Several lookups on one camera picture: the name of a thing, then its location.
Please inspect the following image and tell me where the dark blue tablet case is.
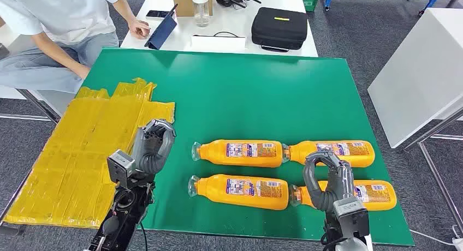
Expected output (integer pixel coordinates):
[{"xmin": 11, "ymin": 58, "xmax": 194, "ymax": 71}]
[{"xmin": 144, "ymin": 3, "xmax": 179, "ymax": 51}]

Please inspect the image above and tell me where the orange detergent bottle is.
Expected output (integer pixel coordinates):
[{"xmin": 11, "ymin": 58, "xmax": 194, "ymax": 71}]
[
  {"xmin": 282, "ymin": 140, "xmax": 376, "ymax": 169},
  {"xmin": 187, "ymin": 174, "xmax": 290, "ymax": 211},
  {"xmin": 191, "ymin": 140, "xmax": 286, "ymax": 169},
  {"xmin": 288, "ymin": 180, "xmax": 397, "ymax": 212}
]

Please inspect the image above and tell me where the white side table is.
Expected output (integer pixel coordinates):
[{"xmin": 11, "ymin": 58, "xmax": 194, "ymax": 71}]
[{"xmin": 367, "ymin": 8, "xmax": 463, "ymax": 236}]

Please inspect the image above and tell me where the person's left hand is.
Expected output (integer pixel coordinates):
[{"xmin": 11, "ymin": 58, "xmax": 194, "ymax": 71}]
[{"xmin": 128, "ymin": 19, "xmax": 152, "ymax": 40}]

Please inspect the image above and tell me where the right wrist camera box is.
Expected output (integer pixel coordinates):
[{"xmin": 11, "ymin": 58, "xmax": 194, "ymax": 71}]
[{"xmin": 333, "ymin": 195, "xmax": 370, "ymax": 239}]

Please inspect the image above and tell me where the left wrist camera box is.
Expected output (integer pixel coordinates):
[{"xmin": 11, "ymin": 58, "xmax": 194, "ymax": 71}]
[{"xmin": 106, "ymin": 150, "xmax": 136, "ymax": 189}]

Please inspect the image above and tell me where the white desk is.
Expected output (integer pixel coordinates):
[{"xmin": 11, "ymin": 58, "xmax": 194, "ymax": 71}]
[{"xmin": 120, "ymin": 0, "xmax": 319, "ymax": 58}]

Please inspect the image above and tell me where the yellow taped cardboard sheet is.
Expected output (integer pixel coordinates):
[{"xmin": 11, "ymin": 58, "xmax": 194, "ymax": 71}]
[{"xmin": 3, "ymin": 77, "xmax": 176, "ymax": 229}]

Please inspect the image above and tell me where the person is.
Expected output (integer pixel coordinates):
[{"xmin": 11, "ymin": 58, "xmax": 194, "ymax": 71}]
[{"xmin": 0, "ymin": 0, "xmax": 152, "ymax": 94}]

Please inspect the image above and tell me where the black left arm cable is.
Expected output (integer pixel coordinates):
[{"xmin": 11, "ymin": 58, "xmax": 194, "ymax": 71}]
[{"xmin": 139, "ymin": 222, "xmax": 149, "ymax": 251}]

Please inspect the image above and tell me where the green table mat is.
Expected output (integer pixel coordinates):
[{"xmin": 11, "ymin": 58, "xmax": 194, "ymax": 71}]
[{"xmin": 80, "ymin": 47, "xmax": 415, "ymax": 247}]

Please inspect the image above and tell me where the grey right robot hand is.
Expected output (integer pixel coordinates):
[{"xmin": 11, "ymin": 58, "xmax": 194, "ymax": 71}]
[{"xmin": 303, "ymin": 150, "xmax": 354, "ymax": 203}]

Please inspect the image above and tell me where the brown cardboard box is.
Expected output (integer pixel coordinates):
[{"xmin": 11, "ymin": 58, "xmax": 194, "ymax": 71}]
[{"xmin": 172, "ymin": 0, "xmax": 214, "ymax": 17}]

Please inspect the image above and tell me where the clear plastic water bottle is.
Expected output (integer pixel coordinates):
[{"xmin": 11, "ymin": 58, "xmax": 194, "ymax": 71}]
[{"xmin": 192, "ymin": 0, "xmax": 211, "ymax": 28}]

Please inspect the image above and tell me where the white floor cable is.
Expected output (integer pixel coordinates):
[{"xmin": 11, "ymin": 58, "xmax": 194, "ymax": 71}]
[{"xmin": 409, "ymin": 224, "xmax": 463, "ymax": 247}]

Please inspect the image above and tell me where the black carrying case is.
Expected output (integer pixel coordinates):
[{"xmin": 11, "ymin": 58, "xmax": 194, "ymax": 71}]
[{"xmin": 251, "ymin": 7, "xmax": 309, "ymax": 53}]

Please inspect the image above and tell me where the black smartphone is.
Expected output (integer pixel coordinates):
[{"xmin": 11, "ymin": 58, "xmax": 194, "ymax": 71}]
[{"xmin": 145, "ymin": 10, "xmax": 171, "ymax": 20}]

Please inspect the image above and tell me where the flat white box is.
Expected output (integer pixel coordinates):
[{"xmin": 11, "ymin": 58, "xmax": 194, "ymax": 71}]
[{"xmin": 186, "ymin": 34, "xmax": 247, "ymax": 54}]

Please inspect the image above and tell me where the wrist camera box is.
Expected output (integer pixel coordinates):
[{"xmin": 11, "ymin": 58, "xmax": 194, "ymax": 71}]
[
  {"xmin": 333, "ymin": 195, "xmax": 370, "ymax": 239},
  {"xmin": 106, "ymin": 150, "xmax": 136, "ymax": 189}
]

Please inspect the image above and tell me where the white bench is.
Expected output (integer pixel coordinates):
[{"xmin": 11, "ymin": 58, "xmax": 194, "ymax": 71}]
[{"xmin": 0, "ymin": 23, "xmax": 78, "ymax": 124}]

